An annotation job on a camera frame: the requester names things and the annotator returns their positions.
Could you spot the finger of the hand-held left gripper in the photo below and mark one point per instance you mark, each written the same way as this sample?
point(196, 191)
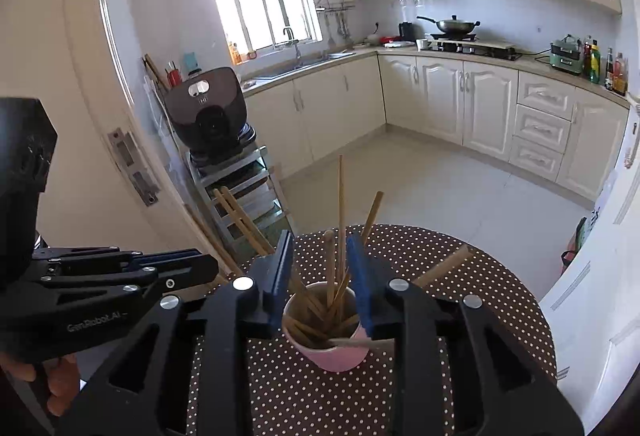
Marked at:
point(165, 258)
point(195, 271)

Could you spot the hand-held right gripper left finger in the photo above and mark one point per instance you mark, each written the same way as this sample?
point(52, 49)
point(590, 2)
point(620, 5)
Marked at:
point(282, 276)

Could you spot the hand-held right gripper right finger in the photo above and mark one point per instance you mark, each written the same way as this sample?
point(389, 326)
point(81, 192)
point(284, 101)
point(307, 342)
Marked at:
point(357, 281)

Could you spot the group of wooden chopsticks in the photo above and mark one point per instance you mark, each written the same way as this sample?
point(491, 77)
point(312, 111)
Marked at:
point(341, 216)

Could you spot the pink cup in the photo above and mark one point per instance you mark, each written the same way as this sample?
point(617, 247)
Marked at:
point(335, 358)

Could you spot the person's left hand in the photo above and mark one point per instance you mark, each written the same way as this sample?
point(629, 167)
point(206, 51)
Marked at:
point(60, 386)

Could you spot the long wooden strip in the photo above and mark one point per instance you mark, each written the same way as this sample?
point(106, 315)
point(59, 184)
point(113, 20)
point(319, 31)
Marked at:
point(212, 241)

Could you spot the wooden slat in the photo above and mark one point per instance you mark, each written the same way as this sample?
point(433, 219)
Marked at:
point(240, 223)
point(250, 221)

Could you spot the metal shelf rack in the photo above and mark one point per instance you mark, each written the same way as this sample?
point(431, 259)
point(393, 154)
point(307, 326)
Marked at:
point(240, 196)

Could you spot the metal door lock plate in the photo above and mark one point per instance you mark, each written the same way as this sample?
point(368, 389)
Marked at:
point(132, 165)

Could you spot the cream door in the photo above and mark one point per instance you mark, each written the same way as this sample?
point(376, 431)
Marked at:
point(100, 90)

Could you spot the brown electric cooker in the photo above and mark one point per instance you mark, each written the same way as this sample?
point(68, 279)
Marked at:
point(205, 110)

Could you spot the wooden cutting board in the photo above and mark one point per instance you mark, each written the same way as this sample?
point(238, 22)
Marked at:
point(155, 73)

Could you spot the red utensil holder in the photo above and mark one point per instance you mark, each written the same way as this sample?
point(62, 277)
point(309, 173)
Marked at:
point(174, 75)

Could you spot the teal container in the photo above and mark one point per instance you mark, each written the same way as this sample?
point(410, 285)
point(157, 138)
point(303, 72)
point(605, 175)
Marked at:
point(191, 63)

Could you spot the cream lower kitchen cabinets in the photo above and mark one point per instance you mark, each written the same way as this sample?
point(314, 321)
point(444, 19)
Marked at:
point(450, 100)

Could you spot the steel kitchen sink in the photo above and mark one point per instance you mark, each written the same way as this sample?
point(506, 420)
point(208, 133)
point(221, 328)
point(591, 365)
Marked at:
point(305, 63)

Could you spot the orange bottle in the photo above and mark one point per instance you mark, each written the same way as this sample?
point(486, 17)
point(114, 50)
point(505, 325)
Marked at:
point(235, 53)

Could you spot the green and red bag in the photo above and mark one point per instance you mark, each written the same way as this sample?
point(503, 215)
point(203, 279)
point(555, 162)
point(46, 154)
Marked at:
point(575, 246)

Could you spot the chrome faucet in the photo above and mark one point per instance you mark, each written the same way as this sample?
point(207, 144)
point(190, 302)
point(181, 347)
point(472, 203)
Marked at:
point(294, 43)

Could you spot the white refrigerator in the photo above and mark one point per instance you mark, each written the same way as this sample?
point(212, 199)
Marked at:
point(595, 291)

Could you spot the white plate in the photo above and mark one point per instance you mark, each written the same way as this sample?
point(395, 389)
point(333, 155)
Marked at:
point(398, 44)

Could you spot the red bowl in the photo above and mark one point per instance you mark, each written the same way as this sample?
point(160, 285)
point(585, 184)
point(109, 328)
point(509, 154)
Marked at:
point(388, 40)

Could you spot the white mug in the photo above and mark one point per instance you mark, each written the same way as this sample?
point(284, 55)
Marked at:
point(423, 44)

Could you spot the black kettle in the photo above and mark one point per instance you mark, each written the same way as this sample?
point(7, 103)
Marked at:
point(406, 31)

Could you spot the gas stove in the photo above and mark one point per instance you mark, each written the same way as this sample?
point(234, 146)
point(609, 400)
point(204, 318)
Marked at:
point(475, 46)

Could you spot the steel wok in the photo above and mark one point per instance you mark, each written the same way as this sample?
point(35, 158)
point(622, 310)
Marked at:
point(452, 25)

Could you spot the green toaster appliance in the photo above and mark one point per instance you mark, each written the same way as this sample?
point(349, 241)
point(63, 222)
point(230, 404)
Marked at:
point(566, 55)

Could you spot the green bottle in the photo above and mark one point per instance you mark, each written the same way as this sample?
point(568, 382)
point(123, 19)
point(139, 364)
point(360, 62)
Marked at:
point(593, 63)

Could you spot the dark sauce bottle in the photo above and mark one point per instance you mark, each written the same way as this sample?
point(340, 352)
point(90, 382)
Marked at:
point(609, 68)

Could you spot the amber sauce bottle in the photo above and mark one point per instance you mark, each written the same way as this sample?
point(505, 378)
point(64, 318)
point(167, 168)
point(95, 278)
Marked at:
point(620, 75)

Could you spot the wall utensil rack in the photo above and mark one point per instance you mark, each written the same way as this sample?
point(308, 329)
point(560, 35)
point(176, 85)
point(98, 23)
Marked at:
point(336, 8)

